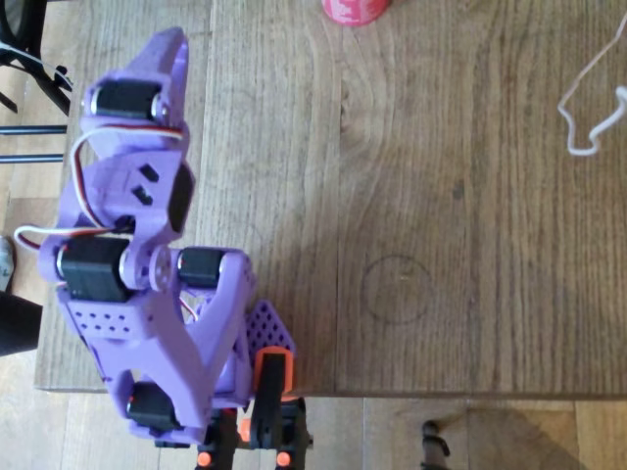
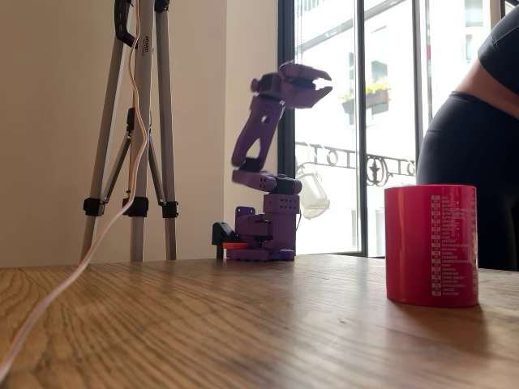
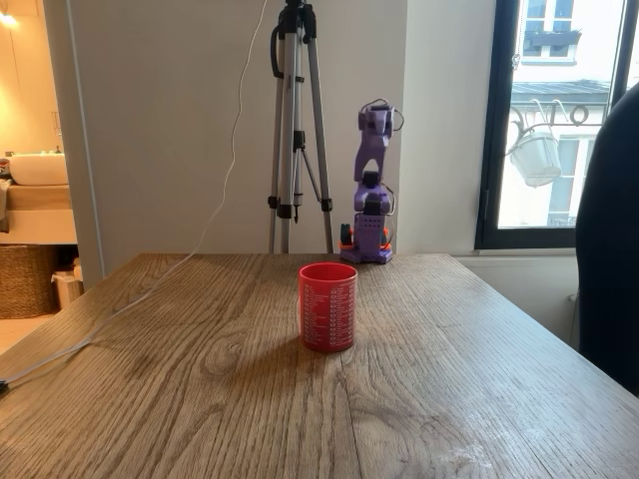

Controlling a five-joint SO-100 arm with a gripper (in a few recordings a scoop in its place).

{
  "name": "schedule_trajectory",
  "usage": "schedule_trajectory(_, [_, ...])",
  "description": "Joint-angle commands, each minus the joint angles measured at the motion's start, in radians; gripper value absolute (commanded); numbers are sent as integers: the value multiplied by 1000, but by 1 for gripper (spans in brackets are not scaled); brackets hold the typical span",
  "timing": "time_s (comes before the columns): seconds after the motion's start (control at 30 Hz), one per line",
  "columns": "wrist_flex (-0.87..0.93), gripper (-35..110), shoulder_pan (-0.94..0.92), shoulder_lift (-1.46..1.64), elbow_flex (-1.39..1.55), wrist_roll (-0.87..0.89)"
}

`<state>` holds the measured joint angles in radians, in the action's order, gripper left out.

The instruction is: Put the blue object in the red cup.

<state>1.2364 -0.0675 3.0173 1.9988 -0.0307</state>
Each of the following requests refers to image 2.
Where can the window flower box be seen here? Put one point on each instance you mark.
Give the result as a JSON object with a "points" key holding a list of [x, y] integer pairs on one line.
{"points": [[377, 98]]}

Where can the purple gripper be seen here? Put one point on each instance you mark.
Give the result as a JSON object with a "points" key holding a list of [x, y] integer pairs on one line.
{"points": [[303, 92]]}

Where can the black window frame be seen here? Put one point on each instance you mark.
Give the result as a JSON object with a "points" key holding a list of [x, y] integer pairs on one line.
{"points": [[286, 129]]}

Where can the black and orange table clamp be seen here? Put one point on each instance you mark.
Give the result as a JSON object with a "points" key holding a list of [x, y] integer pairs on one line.
{"points": [[221, 233]]}

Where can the grey metal tripod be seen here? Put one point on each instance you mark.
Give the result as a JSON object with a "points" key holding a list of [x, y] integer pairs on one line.
{"points": [[162, 81]]}

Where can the ornate black balcony railing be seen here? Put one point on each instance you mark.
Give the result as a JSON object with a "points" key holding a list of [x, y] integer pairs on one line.
{"points": [[375, 170]]}

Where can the person in black clothes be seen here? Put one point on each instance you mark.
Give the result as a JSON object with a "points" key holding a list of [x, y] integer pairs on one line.
{"points": [[478, 162]]}

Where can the red cup with white print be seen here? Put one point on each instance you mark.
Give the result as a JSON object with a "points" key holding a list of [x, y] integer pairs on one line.
{"points": [[409, 243]]}

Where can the purple robot arm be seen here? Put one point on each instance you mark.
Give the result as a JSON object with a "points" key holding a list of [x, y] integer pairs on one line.
{"points": [[280, 210]]}

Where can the white hanging plant pot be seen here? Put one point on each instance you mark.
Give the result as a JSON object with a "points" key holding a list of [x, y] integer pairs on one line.
{"points": [[314, 194]]}

